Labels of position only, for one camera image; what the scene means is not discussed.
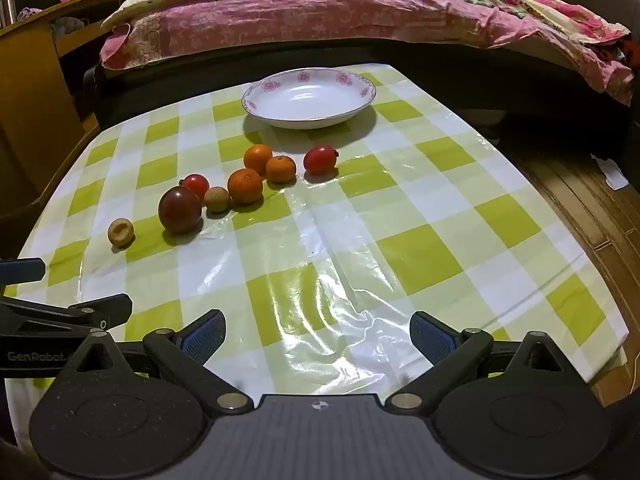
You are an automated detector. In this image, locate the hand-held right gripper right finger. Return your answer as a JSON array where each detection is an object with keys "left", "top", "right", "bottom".
[{"left": 384, "top": 311, "right": 576, "bottom": 416}]

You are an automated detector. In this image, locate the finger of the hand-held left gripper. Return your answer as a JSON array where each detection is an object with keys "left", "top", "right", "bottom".
[
  {"left": 0, "top": 294, "right": 134, "bottom": 337},
  {"left": 0, "top": 257, "right": 47, "bottom": 286}
]

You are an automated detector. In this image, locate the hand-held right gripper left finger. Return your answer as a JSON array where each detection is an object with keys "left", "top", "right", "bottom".
[{"left": 60, "top": 309, "right": 253, "bottom": 416}]

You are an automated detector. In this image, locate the small brown round fruit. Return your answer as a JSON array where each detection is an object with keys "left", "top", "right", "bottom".
[
  {"left": 203, "top": 186, "right": 232, "bottom": 213},
  {"left": 107, "top": 217, "right": 134, "bottom": 248}
]

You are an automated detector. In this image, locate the dark purple tomato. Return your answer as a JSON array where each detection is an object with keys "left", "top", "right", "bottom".
[{"left": 158, "top": 186, "right": 204, "bottom": 234}]

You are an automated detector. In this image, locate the small red cherry tomato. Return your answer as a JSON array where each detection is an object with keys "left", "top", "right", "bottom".
[{"left": 181, "top": 173, "right": 210, "bottom": 201}]

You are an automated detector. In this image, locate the orange mandarin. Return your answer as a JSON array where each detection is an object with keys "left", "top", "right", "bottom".
[
  {"left": 265, "top": 155, "right": 297, "bottom": 184},
  {"left": 227, "top": 168, "right": 264, "bottom": 205},
  {"left": 243, "top": 144, "right": 274, "bottom": 173}
]

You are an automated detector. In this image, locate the white plate with pink flowers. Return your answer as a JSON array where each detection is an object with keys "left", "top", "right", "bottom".
[{"left": 241, "top": 68, "right": 377, "bottom": 130}]

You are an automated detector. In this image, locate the green white checkered tablecloth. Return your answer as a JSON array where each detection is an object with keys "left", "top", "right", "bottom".
[{"left": 2, "top": 62, "right": 630, "bottom": 411}]

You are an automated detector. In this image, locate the wooden cabinet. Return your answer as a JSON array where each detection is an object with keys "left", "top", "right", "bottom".
[{"left": 0, "top": 0, "right": 137, "bottom": 218}]

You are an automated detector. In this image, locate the dark bed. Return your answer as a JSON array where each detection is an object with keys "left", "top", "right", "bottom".
[{"left": 84, "top": 40, "right": 640, "bottom": 133}]

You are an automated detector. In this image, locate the white paper scrap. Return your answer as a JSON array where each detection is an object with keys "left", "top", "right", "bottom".
[{"left": 591, "top": 154, "right": 629, "bottom": 191}]

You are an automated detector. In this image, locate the grey cloth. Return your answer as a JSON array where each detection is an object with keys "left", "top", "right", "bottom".
[{"left": 51, "top": 16, "right": 87, "bottom": 39}]

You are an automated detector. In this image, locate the pink floral blanket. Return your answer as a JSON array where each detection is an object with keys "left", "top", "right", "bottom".
[{"left": 99, "top": 0, "right": 636, "bottom": 107}]

